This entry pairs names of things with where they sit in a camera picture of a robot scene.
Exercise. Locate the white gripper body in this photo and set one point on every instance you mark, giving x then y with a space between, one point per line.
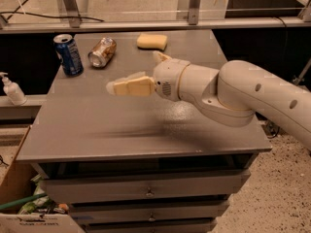
168 79

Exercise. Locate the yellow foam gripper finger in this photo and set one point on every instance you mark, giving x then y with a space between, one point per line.
160 57
137 84

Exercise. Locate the blue pepsi can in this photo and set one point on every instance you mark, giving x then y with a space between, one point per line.
68 53

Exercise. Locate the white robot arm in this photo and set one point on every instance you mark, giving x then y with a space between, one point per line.
231 95

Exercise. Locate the yellow sponge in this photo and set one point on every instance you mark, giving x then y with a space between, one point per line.
152 41

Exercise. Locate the grey drawer cabinet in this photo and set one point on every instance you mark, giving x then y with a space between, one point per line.
133 164

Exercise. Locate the white pump bottle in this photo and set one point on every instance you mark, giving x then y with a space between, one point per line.
12 90

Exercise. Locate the cardboard box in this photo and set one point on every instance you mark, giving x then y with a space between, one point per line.
15 184

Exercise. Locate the green stick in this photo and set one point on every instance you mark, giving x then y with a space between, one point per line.
21 201

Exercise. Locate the metal frame rail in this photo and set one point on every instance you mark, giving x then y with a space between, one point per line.
38 16

